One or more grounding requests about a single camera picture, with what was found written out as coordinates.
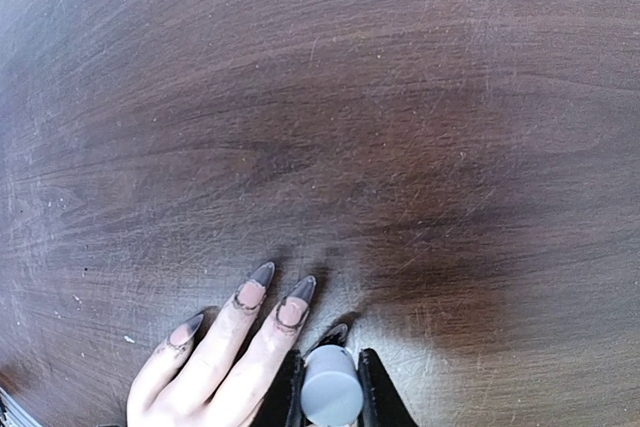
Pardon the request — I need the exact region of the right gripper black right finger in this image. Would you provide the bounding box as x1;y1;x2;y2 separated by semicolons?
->
357;348;417;427

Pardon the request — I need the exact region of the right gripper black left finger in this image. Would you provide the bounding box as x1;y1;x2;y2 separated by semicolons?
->
250;350;305;427

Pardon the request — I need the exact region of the white cap with black brush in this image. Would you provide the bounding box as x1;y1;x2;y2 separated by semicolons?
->
300;345;364;426

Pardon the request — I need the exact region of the person's bare hand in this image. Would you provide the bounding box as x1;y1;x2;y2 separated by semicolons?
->
126;262;317;426

